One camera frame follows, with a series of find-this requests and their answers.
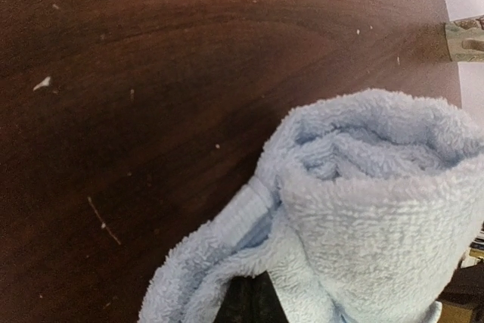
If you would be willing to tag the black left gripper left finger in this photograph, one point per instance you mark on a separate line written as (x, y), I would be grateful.
(236, 306)

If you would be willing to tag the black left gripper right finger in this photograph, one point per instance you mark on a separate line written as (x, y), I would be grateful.
(265, 305)

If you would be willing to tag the light blue towel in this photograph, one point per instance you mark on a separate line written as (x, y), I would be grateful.
(359, 210)

